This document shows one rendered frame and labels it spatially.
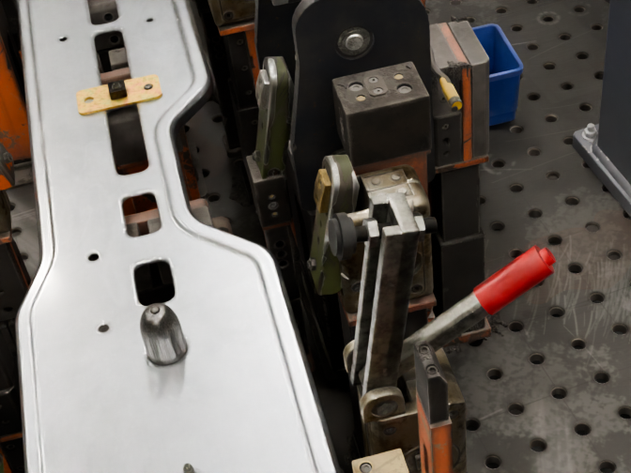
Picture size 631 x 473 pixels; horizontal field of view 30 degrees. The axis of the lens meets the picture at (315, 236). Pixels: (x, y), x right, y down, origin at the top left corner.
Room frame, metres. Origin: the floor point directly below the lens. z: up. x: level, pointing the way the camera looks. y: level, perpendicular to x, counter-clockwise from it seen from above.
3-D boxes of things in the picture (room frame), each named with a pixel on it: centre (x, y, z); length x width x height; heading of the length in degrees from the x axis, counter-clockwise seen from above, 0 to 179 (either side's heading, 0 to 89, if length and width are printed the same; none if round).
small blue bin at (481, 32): (1.21, -0.24, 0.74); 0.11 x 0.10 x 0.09; 7
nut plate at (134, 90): (0.95, 0.17, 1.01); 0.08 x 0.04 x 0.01; 97
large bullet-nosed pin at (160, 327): (0.61, 0.13, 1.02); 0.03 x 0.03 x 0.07
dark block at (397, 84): (0.75, -0.07, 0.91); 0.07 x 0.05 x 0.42; 97
